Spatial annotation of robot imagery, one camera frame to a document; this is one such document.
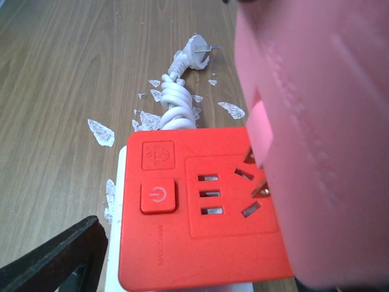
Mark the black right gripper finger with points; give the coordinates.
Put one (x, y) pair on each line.
(71, 261)

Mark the red cube socket adapter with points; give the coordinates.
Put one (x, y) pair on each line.
(189, 218)

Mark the pink plug adapter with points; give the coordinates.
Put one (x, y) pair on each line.
(314, 76)

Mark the white power strip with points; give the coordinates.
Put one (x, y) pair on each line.
(112, 273)

